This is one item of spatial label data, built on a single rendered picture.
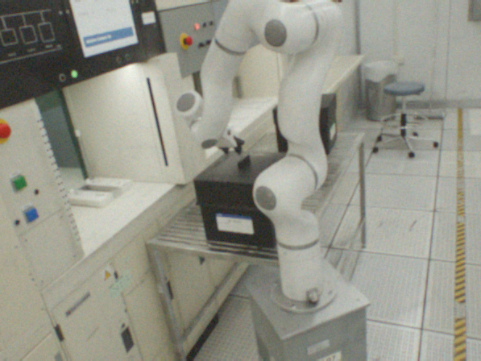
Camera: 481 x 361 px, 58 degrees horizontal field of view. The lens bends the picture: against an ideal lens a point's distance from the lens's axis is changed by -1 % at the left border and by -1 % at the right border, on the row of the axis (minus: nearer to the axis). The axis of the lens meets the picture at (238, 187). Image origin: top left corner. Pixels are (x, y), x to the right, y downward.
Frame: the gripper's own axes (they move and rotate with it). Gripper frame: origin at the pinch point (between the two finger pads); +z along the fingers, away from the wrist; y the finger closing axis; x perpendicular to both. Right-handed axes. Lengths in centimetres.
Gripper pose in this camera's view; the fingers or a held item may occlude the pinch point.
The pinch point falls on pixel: (231, 148)
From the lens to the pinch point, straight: 149.9
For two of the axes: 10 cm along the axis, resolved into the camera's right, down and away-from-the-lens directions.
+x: -2.0, 9.4, -2.7
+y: -9.0, -0.7, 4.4
